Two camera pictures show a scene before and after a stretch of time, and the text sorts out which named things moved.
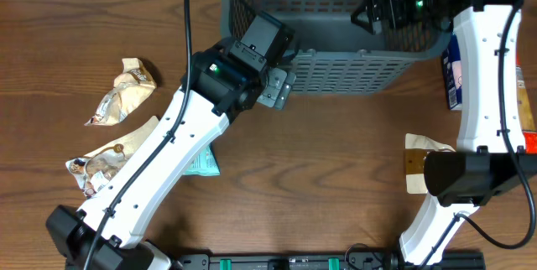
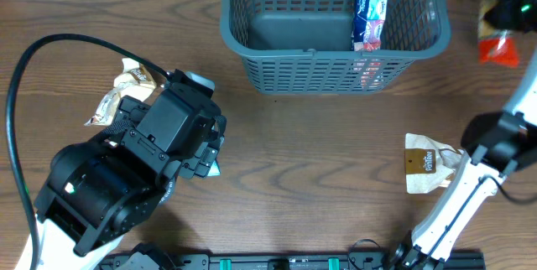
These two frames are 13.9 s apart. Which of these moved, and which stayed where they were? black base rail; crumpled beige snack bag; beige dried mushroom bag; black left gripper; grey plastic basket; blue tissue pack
Moved: black left gripper; blue tissue pack
Stayed: black base rail; grey plastic basket; beige dried mushroom bag; crumpled beige snack bag
